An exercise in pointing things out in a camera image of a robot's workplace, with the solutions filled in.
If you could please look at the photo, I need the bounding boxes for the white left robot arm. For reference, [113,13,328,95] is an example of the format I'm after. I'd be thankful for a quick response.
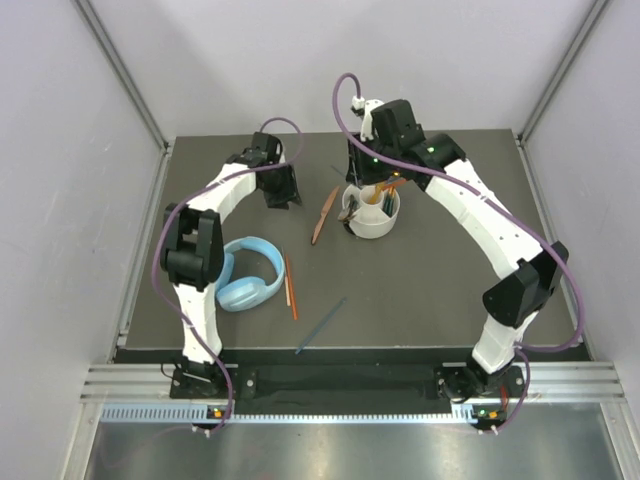
[152,131,301,398]

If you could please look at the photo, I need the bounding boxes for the grey slotted cable duct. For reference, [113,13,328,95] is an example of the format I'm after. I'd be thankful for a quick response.
[100,403,500,425]

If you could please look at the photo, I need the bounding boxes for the white divided round container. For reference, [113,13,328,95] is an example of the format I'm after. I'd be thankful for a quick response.
[341,185,401,240]

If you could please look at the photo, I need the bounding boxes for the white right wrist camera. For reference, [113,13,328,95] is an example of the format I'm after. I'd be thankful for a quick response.
[351,95,384,142]

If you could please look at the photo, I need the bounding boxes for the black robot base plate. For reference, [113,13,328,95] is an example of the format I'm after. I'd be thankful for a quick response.
[170,349,525,412]

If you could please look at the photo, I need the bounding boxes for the light blue headphones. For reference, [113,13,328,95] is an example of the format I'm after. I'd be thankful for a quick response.
[214,236,286,313]

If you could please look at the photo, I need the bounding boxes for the silver copper chopstick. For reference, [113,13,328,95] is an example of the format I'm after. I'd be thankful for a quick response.
[280,247,292,308]

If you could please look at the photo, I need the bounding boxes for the gold spoon green handle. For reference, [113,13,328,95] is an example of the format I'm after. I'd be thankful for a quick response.
[382,191,395,217]

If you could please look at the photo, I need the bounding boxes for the dark teal chopstick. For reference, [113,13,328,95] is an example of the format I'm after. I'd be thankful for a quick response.
[295,297,347,355]
[330,164,360,186]

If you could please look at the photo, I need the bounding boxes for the aluminium frame rail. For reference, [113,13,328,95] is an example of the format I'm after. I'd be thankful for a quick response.
[70,0,170,153]

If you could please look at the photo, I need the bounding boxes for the orange chopstick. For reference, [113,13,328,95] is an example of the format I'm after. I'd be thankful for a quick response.
[375,178,407,191]
[284,253,299,321]

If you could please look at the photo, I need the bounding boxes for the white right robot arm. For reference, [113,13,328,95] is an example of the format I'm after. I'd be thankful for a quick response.
[346,97,569,402]

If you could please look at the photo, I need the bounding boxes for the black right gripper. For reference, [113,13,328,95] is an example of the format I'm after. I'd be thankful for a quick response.
[345,132,398,189]

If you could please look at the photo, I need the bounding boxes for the copper utensil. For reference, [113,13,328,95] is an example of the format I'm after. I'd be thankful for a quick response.
[311,186,340,246]

